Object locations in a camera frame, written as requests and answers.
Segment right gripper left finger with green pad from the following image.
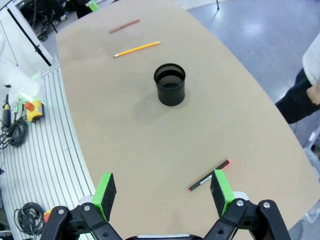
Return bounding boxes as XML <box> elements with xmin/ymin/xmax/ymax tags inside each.
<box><xmin>39</xmin><ymin>173</ymin><xmax>123</xmax><ymax>240</ymax></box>

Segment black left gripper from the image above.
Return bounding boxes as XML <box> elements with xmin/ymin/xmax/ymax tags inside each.
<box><xmin>75</xmin><ymin>0</ymin><xmax>100</xmax><ymax>19</ymax></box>

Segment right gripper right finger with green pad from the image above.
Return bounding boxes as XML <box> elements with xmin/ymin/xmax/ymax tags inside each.
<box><xmin>203</xmin><ymin>169</ymin><xmax>292</xmax><ymax>240</ymax></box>

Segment pencils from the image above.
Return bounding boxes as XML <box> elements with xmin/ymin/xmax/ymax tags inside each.
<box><xmin>108</xmin><ymin>19</ymin><xmax>141</xmax><ymax>34</ymax></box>

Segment yellow pencil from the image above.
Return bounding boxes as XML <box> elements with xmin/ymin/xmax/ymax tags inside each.
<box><xmin>113</xmin><ymin>41</ymin><xmax>161</xmax><ymax>59</ymax></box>

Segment black marker pen red ends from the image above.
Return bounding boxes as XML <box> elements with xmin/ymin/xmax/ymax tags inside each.
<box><xmin>187</xmin><ymin>159</ymin><xmax>231</xmax><ymax>193</ymax></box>

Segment black mesh pen holder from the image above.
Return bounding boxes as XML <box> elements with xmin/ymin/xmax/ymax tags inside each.
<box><xmin>153</xmin><ymin>63</ymin><xmax>187</xmax><ymax>107</ymax></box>

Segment person's left hand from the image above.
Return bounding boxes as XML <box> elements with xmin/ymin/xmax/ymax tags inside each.
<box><xmin>306</xmin><ymin>83</ymin><xmax>320</xmax><ymax>106</ymax></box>

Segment black stand pole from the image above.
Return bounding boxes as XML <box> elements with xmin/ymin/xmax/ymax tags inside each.
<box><xmin>6</xmin><ymin>7</ymin><xmax>52</xmax><ymax>66</ymax></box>

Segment grooved aluminium mounting platform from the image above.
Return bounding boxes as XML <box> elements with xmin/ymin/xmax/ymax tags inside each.
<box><xmin>0</xmin><ymin>61</ymin><xmax>101</xmax><ymax>240</ymax></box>

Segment clear plastic bin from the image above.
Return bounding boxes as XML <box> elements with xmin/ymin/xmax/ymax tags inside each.
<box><xmin>303</xmin><ymin>129</ymin><xmax>320</xmax><ymax>176</ymax></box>

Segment person in white printed t-shirt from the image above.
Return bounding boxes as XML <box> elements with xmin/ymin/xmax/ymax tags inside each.
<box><xmin>274</xmin><ymin>32</ymin><xmax>320</xmax><ymax>125</ymax></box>

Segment black plug with yellow label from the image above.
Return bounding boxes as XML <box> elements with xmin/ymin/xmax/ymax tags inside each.
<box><xmin>1</xmin><ymin>94</ymin><xmax>12</xmax><ymax>126</ymax></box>

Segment coiled black cable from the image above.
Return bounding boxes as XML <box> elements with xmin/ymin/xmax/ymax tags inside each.
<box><xmin>13</xmin><ymin>202</ymin><xmax>47</xmax><ymax>236</ymax></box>

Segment tangled black cable bundle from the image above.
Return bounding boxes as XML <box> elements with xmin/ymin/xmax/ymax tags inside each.
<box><xmin>0</xmin><ymin>119</ymin><xmax>30</xmax><ymax>151</ymax></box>

